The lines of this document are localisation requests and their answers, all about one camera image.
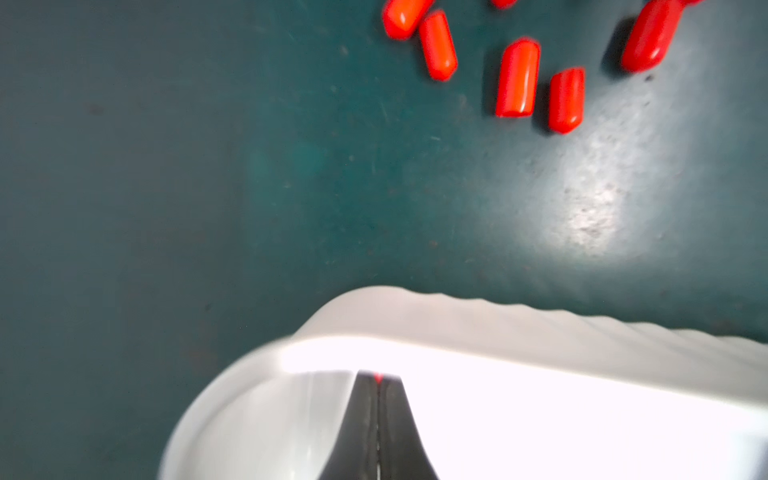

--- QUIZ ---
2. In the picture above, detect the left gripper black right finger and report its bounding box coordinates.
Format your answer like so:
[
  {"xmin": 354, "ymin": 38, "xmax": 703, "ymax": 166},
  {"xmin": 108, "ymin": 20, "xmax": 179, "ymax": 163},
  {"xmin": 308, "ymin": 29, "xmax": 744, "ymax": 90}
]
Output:
[{"xmin": 379, "ymin": 377, "xmax": 437, "ymax": 480}]

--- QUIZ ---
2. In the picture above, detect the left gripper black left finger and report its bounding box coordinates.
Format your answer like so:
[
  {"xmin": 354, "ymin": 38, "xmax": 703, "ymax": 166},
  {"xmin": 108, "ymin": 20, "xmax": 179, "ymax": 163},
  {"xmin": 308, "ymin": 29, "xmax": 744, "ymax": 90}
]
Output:
[{"xmin": 320, "ymin": 374, "xmax": 378, "ymax": 480}]

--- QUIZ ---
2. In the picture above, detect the white plastic storage box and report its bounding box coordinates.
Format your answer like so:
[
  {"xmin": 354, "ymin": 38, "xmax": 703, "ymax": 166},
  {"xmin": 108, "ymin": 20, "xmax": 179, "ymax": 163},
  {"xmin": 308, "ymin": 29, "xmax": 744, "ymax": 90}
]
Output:
[{"xmin": 158, "ymin": 286, "xmax": 767, "ymax": 479}]

